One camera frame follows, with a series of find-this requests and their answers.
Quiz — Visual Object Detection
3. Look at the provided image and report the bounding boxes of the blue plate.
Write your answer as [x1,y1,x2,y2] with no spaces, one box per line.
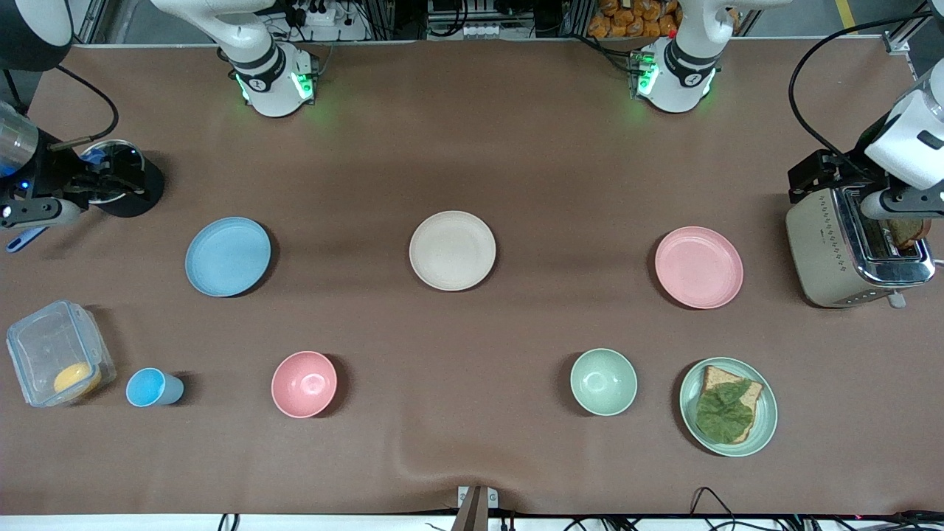
[185,216,272,298]

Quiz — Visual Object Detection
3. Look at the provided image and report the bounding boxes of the pink plate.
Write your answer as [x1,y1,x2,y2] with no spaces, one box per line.
[655,226,744,310]

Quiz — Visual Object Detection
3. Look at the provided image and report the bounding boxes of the brown toast slice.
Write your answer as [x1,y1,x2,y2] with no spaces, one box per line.
[887,218,925,249]

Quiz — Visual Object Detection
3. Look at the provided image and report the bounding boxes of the beige chrome toaster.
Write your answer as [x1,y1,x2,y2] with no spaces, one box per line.
[785,184,936,309]

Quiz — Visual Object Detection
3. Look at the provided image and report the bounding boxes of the glass pan lid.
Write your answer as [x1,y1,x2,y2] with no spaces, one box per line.
[77,139,146,204]

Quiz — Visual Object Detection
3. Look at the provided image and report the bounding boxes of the black round pan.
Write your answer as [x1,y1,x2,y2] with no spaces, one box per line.
[94,151,165,218]

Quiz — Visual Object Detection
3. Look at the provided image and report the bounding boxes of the clear plastic container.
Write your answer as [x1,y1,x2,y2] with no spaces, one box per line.
[6,299,117,408]

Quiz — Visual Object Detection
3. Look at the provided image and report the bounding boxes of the yellow food piece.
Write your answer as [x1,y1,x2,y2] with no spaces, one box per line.
[53,361,103,399]

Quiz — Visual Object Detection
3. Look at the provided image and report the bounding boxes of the blue cup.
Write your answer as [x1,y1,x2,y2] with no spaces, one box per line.
[125,367,185,408]

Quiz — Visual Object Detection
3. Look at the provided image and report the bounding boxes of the bread slice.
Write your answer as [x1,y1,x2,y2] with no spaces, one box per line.
[697,365,764,445]

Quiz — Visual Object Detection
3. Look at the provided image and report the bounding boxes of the green plate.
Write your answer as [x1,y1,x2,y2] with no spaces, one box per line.
[679,357,779,458]

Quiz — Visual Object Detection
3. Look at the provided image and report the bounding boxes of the green lettuce leaf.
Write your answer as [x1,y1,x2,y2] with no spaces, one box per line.
[695,380,754,445]

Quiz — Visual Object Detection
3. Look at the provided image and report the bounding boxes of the pink bowl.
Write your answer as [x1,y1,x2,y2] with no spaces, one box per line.
[271,350,339,419]

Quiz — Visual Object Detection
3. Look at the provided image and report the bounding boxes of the bag of orange buns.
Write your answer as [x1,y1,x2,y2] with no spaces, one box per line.
[588,0,683,39]

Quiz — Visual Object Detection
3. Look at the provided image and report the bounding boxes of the brown table cover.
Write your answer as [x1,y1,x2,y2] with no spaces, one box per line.
[0,38,944,517]

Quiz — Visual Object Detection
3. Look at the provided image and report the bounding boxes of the green bowl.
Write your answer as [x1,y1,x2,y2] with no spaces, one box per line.
[569,348,639,417]

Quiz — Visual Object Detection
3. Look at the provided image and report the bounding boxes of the white power strip with plugs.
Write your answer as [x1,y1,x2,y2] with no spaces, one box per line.
[294,2,347,27]

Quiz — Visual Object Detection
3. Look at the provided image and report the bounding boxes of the beige plate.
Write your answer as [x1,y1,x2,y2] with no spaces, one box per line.
[409,211,497,292]

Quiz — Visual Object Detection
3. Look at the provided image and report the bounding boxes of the brown stand pole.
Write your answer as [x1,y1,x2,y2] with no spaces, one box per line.
[451,487,489,531]

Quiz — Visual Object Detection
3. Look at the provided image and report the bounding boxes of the blue utensil handle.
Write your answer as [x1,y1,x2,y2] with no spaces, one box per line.
[6,226,49,254]

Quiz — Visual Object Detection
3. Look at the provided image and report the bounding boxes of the black right camera cable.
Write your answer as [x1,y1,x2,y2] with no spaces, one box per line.
[48,65,119,150]

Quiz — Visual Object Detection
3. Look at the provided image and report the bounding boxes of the black camera cable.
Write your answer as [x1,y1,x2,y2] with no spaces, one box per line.
[787,11,944,159]
[48,65,119,150]

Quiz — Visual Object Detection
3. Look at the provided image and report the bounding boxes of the aluminium frame profile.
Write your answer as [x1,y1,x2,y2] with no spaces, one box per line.
[884,4,933,56]

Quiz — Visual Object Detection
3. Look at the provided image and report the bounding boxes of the black left camera cable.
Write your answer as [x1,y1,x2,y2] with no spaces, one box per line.
[787,11,944,159]

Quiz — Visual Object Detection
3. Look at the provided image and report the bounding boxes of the black looped cable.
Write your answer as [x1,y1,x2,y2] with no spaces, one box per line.
[690,487,738,531]

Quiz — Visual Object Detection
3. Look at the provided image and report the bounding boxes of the metal bracket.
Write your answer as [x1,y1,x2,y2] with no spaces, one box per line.
[457,485,499,510]

